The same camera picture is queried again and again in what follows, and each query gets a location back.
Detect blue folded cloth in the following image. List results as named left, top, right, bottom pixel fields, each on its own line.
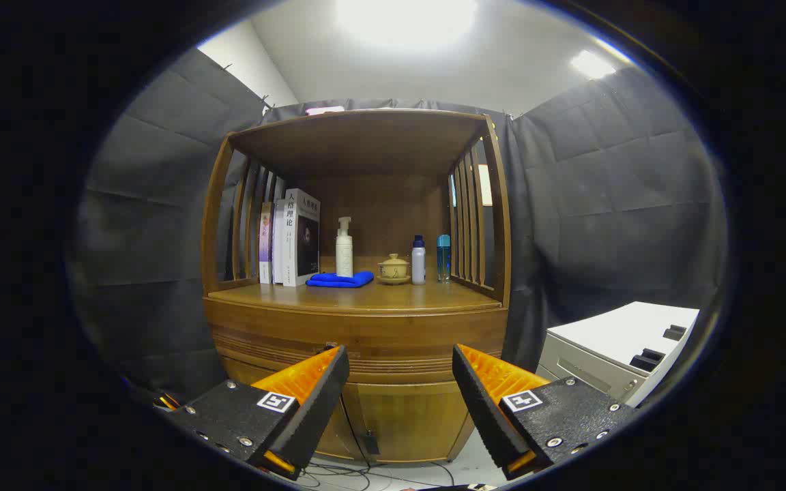
left=306, top=271, right=375, bottom=288

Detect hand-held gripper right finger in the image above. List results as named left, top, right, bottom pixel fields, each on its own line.
left=452, top=343, right=639, bottom=481

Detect small ceiling light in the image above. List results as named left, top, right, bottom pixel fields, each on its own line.
left=570, top=49, right=617, bottom=79

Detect white plastic box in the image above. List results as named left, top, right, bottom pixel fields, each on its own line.
left=536, top=301, right=701, bottom=408

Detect thin white book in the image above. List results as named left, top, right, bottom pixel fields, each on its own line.
left=272, top=198, right=288, bottom=284

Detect black floor cables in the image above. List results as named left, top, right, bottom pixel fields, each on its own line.
left=294, top=392, right=459, bottom=491

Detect white pump bottle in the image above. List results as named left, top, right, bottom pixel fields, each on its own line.
left=336, top=217, right=354, bottom=278

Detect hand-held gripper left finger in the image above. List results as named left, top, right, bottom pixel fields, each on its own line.
left=161, top=344, right=351, bottom=481

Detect wooden countertop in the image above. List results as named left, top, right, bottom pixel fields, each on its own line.
left=209, top=276, right=503, bottom=314

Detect black backdrop cloth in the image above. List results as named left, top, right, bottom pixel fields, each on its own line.
left=69, top=48, right=728, bottom=403

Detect purple book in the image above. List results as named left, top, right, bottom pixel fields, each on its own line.
left=259, top=202, right=274, bottom=284

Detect beige lidded tea cup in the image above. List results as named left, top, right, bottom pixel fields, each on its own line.
left=376, top=254, right=411, bottom=286

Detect wooden cabinet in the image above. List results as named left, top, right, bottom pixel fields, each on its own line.
left=201, top=108, right=513, bottom=464

